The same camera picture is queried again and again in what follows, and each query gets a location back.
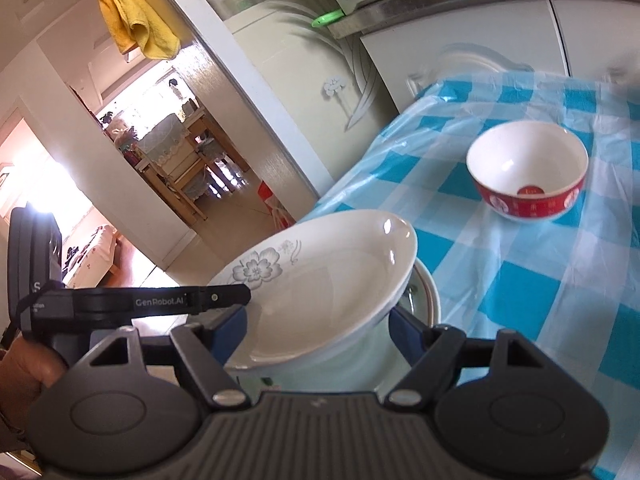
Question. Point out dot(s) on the person's left hand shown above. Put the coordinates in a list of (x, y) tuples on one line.
[(25, 375)]

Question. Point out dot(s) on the wooden chair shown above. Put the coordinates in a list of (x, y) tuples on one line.
[(192, 180)]

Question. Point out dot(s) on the white refrigerator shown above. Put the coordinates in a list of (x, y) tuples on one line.
[(280, 60)]

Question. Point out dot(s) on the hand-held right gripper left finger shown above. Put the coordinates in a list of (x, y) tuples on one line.
[(235, 327)]

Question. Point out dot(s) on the white kitchen cabinet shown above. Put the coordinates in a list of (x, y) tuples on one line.
[(475, 25)]

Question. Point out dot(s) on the yellow cloth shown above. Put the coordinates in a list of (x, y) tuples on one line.
[(130, 15)]

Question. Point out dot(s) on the green plastic tool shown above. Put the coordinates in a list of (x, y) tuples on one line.
[(327, 19)]

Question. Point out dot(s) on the red plastic bag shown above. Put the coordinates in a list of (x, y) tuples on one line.
[(272, 202)]

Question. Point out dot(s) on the blue white checkered tablecloth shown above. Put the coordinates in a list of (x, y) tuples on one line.
[(525, 285)]

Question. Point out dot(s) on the wooden dining table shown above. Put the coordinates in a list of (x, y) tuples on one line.
[(160, 142)]

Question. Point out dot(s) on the red patterned bowl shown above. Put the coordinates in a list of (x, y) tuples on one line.
[(525, 205)]

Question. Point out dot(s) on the glass sliding door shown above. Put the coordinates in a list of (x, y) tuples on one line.
[(225, 60)]

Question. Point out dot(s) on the large white flower plate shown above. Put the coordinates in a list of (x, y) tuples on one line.
[(425, 305)]

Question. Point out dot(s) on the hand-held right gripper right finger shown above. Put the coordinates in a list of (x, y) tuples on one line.
[(405, 330)]

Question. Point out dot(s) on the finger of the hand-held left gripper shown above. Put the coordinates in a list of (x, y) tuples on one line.
[(225, 296)]

